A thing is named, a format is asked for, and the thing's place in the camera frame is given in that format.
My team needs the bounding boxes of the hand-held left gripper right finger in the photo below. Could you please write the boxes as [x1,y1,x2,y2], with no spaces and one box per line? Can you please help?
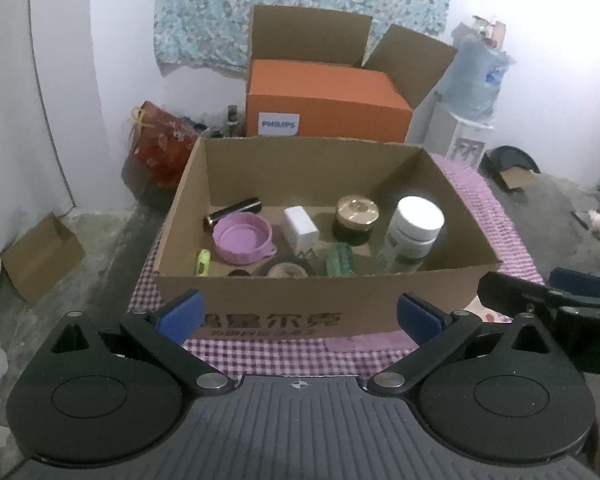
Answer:
[367,292,553,395]

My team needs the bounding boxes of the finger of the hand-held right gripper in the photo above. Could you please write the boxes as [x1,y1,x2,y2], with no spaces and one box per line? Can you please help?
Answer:
[477,271,581,318]
[550,267,600,306]

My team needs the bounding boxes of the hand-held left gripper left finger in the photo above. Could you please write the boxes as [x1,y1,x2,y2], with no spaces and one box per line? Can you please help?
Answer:
[50,289,233,395]

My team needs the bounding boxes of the white plastic bottle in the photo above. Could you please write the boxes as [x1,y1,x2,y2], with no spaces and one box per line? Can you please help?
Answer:
[380,196,446,273]

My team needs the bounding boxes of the green dropper bottle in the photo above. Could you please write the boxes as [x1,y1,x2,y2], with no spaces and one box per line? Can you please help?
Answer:
[326,242,356,277]

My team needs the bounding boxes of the brown cardboard box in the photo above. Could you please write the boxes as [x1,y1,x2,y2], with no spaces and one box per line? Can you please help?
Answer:
[152,136,503,338]

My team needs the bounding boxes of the pink round lid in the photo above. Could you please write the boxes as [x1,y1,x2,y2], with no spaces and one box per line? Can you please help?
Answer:
[212,212,278,266]

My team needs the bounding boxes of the tape roll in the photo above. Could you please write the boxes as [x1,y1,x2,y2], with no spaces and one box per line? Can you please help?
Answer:
[252,258,315,278]

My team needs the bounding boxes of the gold lid jar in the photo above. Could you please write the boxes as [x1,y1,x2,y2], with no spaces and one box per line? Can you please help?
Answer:
[332,195,381,247]

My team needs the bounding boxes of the white charger plug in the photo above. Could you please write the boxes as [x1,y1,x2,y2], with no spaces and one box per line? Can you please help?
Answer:
[283,206,321,256]

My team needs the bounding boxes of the purple checked cloth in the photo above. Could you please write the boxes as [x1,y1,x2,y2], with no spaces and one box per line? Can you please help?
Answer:
[127,152,546,378]

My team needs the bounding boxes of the black cylinder tube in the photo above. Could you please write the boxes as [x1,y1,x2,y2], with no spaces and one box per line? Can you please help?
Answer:
[203,196,262,231]

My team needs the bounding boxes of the black dustpan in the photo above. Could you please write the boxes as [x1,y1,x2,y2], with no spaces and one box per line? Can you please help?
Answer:
[480,145,541,191]

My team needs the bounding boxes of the small cardboard box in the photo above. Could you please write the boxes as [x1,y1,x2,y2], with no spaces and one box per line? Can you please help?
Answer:
[0,211,87,303]

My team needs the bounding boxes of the red gift bag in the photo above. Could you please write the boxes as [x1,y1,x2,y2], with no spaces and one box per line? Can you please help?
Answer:
[122,101,201,191]

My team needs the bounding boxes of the white water dispenser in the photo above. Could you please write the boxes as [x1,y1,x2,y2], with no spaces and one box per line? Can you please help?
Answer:
[407,92,495,171]

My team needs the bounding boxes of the dark glass bottles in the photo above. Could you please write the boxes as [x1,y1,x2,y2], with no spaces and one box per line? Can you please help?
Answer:
[207,104,246,138]

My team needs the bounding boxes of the orange box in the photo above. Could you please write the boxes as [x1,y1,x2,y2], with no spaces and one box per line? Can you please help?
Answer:
[245,58,413,145]

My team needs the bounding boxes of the large open cardboard box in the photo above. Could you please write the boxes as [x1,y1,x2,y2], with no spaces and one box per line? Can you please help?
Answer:
[247,5,458,143]

